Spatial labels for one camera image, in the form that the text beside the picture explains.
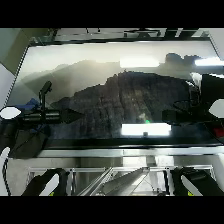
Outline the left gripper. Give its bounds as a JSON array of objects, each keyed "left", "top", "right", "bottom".
[{"left": 42, "top": 109, "right": 65, "bottom": 125}]

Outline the blue shirt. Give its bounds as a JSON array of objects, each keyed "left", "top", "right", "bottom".
[{"left": 19, "top": 97, "right": 42, "bottom": 111}]

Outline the black garment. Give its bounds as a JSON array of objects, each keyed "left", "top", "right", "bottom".
[{"left": 8, "top": 124, "right": 53, "bottom": 160}]

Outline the red garment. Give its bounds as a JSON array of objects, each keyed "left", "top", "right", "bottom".
[{"left": 211, "top": 126, "right": 224, "bottom": 139}]

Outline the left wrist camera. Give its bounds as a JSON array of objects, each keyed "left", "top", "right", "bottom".
[{"left": 38, "top": 80, "right": 54, "bottom": 113}]

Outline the black cable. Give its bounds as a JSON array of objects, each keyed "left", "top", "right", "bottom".
[{"left": 1, "top": 155, "right": 13, "bottom": 197}]

